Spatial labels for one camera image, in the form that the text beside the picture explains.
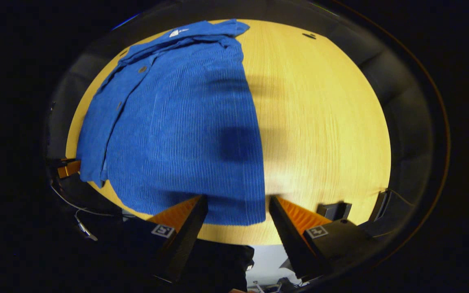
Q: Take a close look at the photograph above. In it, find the thin white cable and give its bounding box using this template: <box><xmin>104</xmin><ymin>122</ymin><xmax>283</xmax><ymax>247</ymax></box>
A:
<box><xmin>50</xmin><ymin>181</ymin><xmax>127</xmax><ymax>241</ymax></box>

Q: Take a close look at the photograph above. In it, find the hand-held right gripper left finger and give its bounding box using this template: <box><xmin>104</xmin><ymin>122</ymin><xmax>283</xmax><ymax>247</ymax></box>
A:
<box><xmin>124</xmin><ymin>195</ymin><xmax>209</xmax><ymax>283</ymax></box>

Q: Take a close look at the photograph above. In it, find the black table bracket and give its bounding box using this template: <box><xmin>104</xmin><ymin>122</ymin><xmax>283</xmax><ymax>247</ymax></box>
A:
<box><xmin>317</xmin><ymin>201</ymin><xmax>353</xmax><ymax>221</ymax></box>

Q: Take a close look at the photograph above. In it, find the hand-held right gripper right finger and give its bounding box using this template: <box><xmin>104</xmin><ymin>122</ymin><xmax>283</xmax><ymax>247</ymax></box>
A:
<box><xmin>269</xmin><ymin>195</ymin><xmax>382</xmax><ymax>282</ymax></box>

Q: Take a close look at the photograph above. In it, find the blue corduroy shirt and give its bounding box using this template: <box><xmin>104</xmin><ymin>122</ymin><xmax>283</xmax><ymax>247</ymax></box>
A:
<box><xmin>76</xmin><ymin>19</ymin><xmax>267</xmax><ymax>226</ymax></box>

